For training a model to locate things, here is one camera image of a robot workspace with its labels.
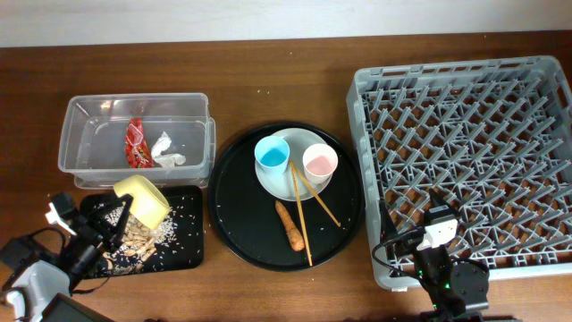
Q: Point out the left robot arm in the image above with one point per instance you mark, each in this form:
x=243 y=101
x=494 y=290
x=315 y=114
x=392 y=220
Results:
x=49 y=264

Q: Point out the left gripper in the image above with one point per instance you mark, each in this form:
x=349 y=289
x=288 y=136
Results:
x=85 y=230

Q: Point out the white tissue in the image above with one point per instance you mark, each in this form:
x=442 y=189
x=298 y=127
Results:
x=160 y=155

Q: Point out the pale grey plate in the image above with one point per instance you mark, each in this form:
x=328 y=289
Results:
x=281 y=186

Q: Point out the grey dishwasher rack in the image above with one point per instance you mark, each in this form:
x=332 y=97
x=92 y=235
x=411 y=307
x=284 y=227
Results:
x=492 y=137

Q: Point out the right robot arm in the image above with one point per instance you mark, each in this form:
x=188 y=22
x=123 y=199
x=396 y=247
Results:
x=457 y=287

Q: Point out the black rectangular tray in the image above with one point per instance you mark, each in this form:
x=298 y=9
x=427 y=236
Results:
x=186 y=201

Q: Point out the pink cup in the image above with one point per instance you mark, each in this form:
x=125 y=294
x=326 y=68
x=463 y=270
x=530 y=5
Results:
x=319 y=162

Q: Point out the red snack wrapper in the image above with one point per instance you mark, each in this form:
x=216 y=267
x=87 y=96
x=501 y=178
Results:
x=136 y=149

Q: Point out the orange carrot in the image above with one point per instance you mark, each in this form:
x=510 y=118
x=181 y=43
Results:
x=294 y=236

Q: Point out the wooden chopstick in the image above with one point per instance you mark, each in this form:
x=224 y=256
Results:
x=301 y=213
x=297 y=172

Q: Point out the yellow bowl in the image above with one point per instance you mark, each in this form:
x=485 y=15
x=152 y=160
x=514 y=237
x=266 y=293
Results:
x=149 y=205

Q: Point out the clear plastic bin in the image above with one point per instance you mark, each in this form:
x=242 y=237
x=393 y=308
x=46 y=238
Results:
x=93 y=138

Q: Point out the nut and rice scraps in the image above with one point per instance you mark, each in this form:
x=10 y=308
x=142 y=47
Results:
x=143 y=249

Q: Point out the round black tray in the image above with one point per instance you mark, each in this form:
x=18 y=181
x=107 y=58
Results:
x=244 y=215

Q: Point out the blue cup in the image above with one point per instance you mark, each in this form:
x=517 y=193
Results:
x=272 y=154

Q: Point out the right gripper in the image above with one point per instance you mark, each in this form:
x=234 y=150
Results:
x=388 y=224

